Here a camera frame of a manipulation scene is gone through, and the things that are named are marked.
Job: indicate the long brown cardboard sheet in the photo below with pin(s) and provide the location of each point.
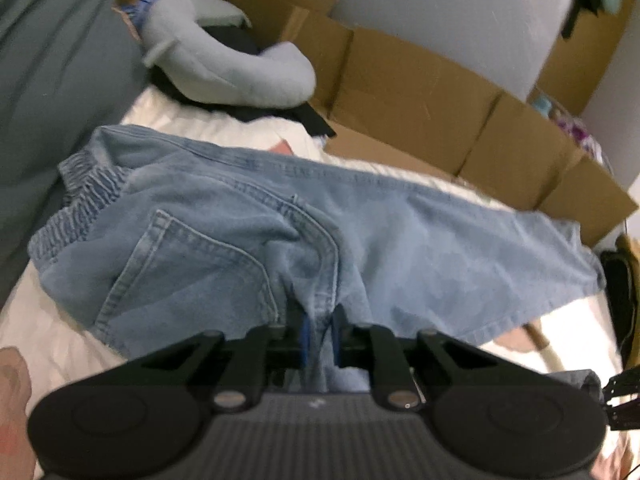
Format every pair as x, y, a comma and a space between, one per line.
425, 95

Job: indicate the grey u-shaped pillow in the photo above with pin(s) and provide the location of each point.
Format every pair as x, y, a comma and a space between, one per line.
240, 80

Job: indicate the purple printed cloth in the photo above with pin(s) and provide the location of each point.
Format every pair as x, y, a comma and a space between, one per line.
570, 127

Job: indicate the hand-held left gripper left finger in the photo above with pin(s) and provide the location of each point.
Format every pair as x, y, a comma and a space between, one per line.
302, 342

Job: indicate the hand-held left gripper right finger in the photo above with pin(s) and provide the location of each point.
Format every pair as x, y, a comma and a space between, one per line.
336, 337

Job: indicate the blue denim jeans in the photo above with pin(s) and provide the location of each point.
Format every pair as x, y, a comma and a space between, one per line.
400, 240

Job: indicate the white printed bed sheet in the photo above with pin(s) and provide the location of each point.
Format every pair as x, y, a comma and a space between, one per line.
60, 325

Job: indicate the light blue plastic item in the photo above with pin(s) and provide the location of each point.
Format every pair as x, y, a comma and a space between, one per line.
541, 105

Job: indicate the black cloth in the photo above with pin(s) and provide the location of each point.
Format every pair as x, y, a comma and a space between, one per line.
310, 117

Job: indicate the black bag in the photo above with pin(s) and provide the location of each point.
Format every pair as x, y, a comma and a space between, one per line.
620, 300

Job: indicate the grey cloth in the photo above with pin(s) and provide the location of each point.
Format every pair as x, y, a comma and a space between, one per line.
580, 382

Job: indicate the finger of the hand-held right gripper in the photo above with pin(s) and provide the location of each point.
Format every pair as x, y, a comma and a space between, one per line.
622, 400

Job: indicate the yellow brown cloth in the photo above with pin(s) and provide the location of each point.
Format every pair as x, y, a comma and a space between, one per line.
631, 247

